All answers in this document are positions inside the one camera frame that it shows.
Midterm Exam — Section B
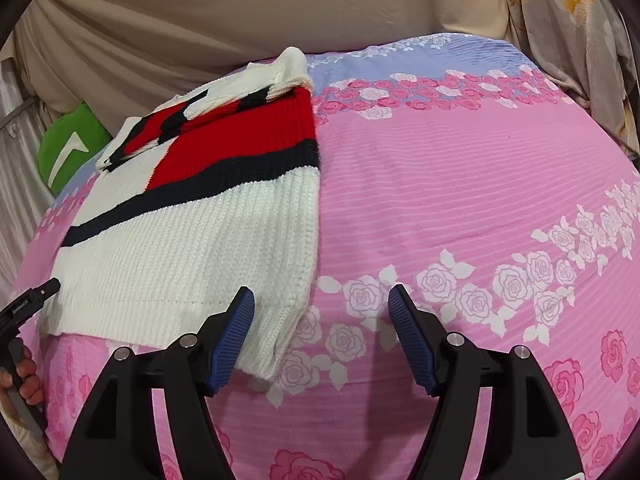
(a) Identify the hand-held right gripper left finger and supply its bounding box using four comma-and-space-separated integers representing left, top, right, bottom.
59, 286, 256, 480

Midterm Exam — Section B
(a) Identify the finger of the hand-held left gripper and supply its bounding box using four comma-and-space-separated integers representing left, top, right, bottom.
0, 279, 62, 330

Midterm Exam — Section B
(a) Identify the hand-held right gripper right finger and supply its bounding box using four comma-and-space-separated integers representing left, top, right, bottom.
388, 284, 586, 480

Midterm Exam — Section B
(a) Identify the white red navy knit sweater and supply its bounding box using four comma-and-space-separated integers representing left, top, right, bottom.
41, 46, 322, 381

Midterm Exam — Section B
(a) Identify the person's left hand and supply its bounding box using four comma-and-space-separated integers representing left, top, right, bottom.
0, 356, 47, 411

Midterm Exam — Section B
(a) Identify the grey curtain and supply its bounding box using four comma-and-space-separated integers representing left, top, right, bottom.
0, 55, 51, 286

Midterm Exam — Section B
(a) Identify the pink floral bed sheet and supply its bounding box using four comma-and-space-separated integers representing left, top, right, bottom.
10, 32, 640, 480

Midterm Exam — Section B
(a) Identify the green plush pillow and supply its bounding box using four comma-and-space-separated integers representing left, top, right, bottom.
39, 102, 113, 193

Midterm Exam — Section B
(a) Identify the beige draped cloth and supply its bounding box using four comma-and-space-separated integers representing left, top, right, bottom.
12, 0, 521, 116

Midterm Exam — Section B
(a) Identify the cream floral blanket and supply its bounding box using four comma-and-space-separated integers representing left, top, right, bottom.
502, 0, 640, 156

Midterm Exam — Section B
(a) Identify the grey metal rail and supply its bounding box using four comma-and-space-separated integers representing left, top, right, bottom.
0, 99, 41, 131

